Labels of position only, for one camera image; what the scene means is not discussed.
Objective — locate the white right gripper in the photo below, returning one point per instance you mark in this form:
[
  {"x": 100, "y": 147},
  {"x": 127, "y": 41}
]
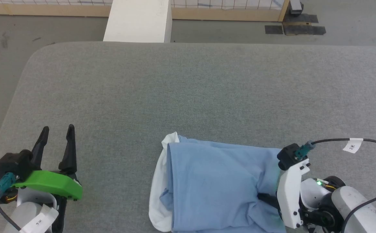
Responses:
[{"x": 289, "y": 194}]

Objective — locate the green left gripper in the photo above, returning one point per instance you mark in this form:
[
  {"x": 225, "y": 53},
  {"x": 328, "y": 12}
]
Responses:
[{"x": 52, "y": 184}]

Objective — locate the light blue white-collared polo shirt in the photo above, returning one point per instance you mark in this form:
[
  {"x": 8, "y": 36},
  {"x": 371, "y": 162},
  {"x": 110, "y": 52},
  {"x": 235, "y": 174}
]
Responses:
[{"x": 213, "y": 187}]

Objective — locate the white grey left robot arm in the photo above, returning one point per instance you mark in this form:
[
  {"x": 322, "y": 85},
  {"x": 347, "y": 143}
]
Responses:
[{"x": 26, "y": 215}]

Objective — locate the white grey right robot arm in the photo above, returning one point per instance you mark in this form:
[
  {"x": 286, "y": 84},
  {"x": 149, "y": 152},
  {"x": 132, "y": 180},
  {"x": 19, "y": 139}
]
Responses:
[{"x": 362, "y": 210}]

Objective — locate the white rectangular box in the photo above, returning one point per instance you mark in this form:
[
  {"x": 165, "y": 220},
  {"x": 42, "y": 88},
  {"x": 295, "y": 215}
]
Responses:
[{"x": 137, "y": 21}]

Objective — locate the black floor tape patch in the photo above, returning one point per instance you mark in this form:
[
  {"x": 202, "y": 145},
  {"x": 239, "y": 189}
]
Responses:
[
  {"x": 301, "y": 18},
  {"x": 304, "y": 30}
]

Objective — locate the grey metal panel stand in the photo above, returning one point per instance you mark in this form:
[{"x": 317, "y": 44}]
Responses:
[{"x": 296, "y": 6}]

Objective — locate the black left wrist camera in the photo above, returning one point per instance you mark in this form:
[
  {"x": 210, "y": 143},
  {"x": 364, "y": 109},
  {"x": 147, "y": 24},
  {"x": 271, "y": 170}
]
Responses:
[{"x": 13, "y": 163}]

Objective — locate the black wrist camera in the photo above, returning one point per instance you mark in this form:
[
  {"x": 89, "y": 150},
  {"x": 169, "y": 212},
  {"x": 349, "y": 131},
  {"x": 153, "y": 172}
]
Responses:
[
  {"x": 288, "y": 157},
  {"x": 13, "y": 163}
]

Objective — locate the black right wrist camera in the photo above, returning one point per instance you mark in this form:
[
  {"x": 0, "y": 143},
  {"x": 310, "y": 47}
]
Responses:
[{"x": 288, "y": 157}]

